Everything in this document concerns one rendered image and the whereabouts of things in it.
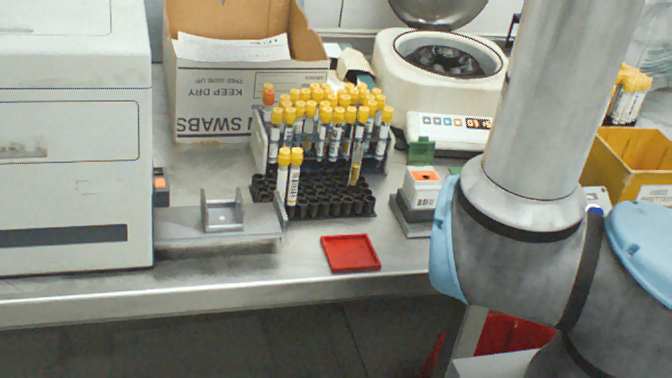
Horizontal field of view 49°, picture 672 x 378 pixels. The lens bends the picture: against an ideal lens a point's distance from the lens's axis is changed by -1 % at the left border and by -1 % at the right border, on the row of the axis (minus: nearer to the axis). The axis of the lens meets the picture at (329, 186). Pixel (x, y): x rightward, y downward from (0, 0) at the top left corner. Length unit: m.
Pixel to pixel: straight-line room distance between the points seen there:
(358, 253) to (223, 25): 0.59
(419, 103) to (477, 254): 0.61
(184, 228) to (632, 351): 0.54
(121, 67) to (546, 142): 0.43
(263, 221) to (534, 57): 0.49
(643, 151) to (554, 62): 0.78
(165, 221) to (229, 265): 0.10
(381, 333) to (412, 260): 0.77
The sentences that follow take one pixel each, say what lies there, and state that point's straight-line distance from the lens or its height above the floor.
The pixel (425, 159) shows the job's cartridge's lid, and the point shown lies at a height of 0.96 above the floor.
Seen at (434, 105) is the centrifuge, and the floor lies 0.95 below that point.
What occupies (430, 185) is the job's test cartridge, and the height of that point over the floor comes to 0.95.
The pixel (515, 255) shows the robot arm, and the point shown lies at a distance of 0.66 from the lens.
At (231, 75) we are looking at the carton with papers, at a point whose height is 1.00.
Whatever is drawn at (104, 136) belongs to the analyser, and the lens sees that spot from 0.83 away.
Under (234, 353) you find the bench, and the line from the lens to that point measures 1.67.
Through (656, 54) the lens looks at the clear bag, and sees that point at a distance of 1.69.
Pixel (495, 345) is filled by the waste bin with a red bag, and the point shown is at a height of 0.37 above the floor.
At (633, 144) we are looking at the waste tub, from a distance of 1.32.
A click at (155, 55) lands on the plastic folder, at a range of 1.44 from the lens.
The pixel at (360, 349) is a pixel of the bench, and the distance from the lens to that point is 1.72.
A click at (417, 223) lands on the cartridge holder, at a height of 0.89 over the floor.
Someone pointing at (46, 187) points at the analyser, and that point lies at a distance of 0.87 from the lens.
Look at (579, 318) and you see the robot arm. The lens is 0.70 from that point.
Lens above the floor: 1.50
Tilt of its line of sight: 34 degrees down
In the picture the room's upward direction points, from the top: 9 degrees clockwise
